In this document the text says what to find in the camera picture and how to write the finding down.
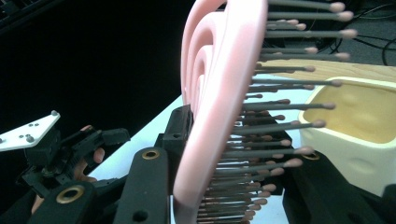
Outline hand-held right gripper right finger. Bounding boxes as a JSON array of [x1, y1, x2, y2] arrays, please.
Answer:
[[241, 113, 293, 196]]

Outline black cable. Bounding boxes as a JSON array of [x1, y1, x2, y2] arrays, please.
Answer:
[[320, 34, 396, 67]]

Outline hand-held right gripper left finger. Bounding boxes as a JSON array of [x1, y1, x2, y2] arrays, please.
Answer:
[[154, 104, 194, 194]]

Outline pink hairbrush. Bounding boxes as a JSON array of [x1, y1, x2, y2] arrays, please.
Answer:
[[172, 0, 359, 224]]

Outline cream square cup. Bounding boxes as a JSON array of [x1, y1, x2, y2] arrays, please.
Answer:
[[298, 76, 396, 198]]

